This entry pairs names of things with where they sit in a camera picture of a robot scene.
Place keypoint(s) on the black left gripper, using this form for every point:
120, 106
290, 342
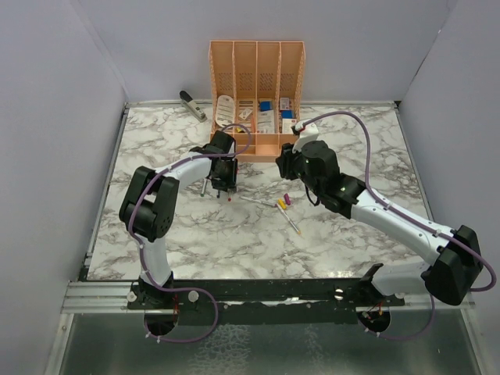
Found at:
230, 182

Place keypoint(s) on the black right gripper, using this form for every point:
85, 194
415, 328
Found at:
285, 161

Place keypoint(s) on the green capped white pen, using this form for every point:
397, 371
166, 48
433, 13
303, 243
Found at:
204, 186

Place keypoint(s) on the purple pen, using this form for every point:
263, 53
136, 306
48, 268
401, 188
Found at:
258, 201

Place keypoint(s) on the yellow pen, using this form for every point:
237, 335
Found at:
288, 219

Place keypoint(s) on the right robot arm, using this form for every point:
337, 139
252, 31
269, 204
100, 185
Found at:
449, 262

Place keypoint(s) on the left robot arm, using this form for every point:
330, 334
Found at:
149, 204

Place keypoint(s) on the white red card box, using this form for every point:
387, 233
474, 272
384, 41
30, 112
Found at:
288, 125

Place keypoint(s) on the white paper packet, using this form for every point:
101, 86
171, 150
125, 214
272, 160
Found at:
265, 122

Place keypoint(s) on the blue eraser box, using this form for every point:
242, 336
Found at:
287, 114
265, 106

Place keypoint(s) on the white red staples box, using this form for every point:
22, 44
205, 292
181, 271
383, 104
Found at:
286, 104

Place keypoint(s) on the white oval label card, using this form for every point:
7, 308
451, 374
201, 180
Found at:
225, 111

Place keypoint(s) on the black grey stapler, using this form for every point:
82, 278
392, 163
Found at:
191, 106

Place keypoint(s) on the peach plastic desk organizer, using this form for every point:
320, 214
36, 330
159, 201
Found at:
251, 72

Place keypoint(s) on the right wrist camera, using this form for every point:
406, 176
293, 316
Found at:
306, 131

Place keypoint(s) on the black mounting rail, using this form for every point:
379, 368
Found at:
196, 301

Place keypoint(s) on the aluminium frame rail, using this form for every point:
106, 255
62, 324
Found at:
115, 297

